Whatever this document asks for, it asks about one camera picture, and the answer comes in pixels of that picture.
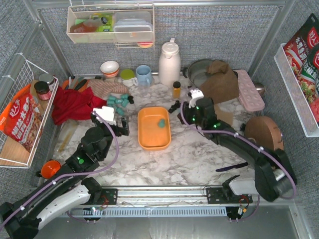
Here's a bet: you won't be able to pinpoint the brown cloth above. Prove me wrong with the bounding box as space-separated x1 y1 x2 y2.
199 60 239 104

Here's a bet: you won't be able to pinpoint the orange storage basket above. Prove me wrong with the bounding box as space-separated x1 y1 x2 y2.
138 107 171 151

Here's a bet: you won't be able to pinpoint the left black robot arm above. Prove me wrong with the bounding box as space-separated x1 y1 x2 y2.
0 107 130 239

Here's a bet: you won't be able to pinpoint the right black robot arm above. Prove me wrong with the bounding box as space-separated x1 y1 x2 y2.
179 89 297 202

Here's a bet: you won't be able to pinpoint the teal capsule numbered three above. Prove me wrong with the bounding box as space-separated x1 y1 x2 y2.
115 99 124 105

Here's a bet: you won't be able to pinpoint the brown cork mat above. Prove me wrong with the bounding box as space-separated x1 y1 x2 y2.
214 105 233 126

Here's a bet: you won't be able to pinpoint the orange juice bottle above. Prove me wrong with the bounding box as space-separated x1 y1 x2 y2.
172 81 181 99

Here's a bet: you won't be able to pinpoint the red satin cloth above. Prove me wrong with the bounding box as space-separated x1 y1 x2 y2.
52 86 107 125

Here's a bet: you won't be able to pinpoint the orange plate with utensils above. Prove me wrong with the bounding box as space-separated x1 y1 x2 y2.
61 77 89 92

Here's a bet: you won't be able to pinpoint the steel pot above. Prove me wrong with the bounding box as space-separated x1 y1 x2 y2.
182 59 215 88

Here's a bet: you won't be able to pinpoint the clear glass container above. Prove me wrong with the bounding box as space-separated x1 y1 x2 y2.
48 120 83 162

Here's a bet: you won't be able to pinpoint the green lidded cup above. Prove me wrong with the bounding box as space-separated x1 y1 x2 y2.
120 69 138 87

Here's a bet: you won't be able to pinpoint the orange striped white bowl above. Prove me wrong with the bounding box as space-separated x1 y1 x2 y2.
100 61 119 78

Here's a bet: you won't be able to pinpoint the clear drinking glass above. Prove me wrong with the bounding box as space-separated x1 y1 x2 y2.
138 81 150 97

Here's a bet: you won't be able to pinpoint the pink egg tray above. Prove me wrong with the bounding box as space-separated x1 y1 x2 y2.
234 70 265 112

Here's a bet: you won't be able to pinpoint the blue mug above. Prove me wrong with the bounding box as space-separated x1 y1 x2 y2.
136 65 153 86

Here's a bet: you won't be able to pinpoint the white thermos jug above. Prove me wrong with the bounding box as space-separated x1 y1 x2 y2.
159 38 181 87

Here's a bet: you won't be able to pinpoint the silver lidded jar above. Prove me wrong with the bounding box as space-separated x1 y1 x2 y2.
39 73 55 91

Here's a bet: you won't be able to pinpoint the round wooden board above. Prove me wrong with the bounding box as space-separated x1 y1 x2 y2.
244 116 284 150

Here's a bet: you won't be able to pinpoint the dark lidded jar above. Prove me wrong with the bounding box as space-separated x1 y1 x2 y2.
34 81 51 101

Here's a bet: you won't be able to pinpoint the orange round lid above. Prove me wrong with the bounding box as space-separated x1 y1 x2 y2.
40 160 61 179

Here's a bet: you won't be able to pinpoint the red snack bag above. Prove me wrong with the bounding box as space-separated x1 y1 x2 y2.
0 84 42 152

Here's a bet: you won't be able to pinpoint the clear plastic food box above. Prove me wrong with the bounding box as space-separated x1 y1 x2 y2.
113 11 153 43

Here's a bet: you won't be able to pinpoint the white side rack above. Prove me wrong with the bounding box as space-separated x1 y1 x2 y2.
274 43 319 137

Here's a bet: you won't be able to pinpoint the red noodle packets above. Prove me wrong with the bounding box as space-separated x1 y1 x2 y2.
283 13 319 122

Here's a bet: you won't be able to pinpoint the clear wall shelf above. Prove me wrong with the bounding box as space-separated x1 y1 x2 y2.
66 4 155 48

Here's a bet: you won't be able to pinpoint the white wire basket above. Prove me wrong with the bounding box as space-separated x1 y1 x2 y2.
0 56 59 168

